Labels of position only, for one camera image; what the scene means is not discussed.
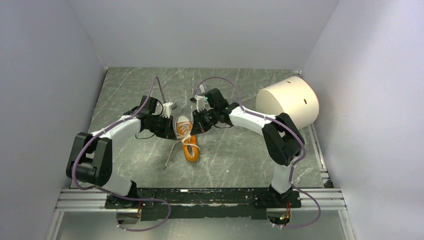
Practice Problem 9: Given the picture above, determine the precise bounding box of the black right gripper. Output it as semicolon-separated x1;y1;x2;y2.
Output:
190;107;219;136

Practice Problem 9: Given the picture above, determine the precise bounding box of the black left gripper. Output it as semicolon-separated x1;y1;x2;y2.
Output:
145;113;177;140

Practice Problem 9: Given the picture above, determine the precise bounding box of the orange canvas sneaker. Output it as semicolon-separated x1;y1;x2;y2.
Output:
175;115;201;164

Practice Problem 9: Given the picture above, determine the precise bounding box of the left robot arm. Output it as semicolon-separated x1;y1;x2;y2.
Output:
65;95;177;208

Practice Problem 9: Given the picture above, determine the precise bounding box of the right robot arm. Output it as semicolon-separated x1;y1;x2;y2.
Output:
190;88;306;207

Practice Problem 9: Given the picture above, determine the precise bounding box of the small tape roll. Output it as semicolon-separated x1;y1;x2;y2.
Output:
198;83;208;94

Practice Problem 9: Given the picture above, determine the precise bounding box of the white cylindrical container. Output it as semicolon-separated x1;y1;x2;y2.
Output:
255;76;320;129

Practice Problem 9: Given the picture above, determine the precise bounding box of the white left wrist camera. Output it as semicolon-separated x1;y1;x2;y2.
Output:
160;101;177;119

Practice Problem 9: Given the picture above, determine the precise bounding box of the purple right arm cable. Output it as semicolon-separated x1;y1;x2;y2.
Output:
193;77;322;230

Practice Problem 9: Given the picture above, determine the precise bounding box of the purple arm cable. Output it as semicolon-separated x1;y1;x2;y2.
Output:
193;77;322;230
71;76;172;233

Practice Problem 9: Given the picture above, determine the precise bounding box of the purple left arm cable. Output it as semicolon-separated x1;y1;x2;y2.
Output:
71;76;172;233

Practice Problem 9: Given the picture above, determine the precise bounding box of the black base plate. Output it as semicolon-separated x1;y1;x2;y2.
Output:
104;187;302;221

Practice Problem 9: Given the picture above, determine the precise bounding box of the aluminium frame rail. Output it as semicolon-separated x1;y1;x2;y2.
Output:
46;125;356;240

